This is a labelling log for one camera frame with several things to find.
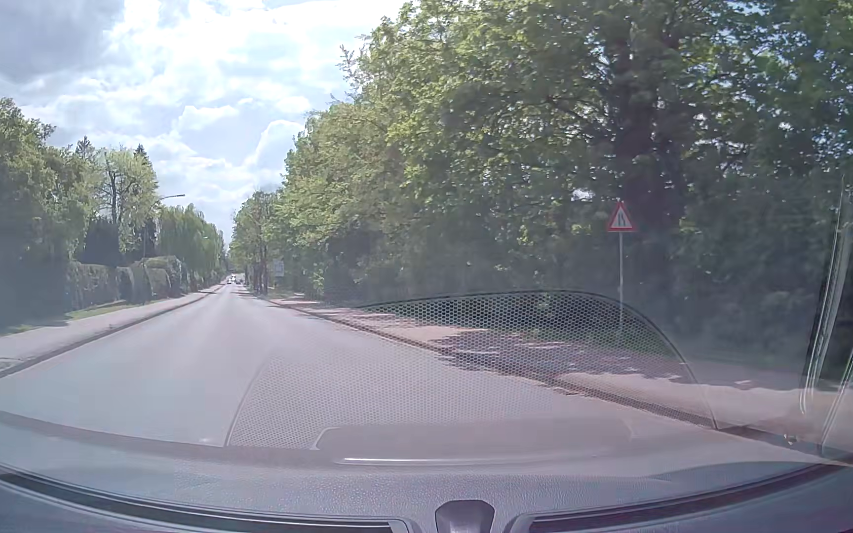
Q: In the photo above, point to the grey road sign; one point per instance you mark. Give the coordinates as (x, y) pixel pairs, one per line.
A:
(278, 268)

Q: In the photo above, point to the grey street lamp post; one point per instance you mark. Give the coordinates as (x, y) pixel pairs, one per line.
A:
(146, 229)

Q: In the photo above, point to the triangular warning road sign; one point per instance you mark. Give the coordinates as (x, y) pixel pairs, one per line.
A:
(620, 222)

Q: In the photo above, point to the row of green trees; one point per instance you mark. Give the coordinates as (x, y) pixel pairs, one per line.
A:
(19, 200)
(545, 148)

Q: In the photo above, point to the grey asphalt road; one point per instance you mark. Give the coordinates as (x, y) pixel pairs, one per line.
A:
(197, 355)

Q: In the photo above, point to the trimmed green hedge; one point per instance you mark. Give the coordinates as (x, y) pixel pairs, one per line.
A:
(130, 283)

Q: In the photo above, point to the car's own bonnet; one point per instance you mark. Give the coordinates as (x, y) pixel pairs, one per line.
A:
(249, 488)

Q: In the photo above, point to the grass verge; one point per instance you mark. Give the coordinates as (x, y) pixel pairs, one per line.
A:
(93, 313)
(589, 337)

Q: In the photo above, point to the reddish paved pavement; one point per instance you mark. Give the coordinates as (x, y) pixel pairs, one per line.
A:
(486, 348)

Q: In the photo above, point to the pale paved pavement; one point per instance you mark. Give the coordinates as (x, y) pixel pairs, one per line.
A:
(41, 340)

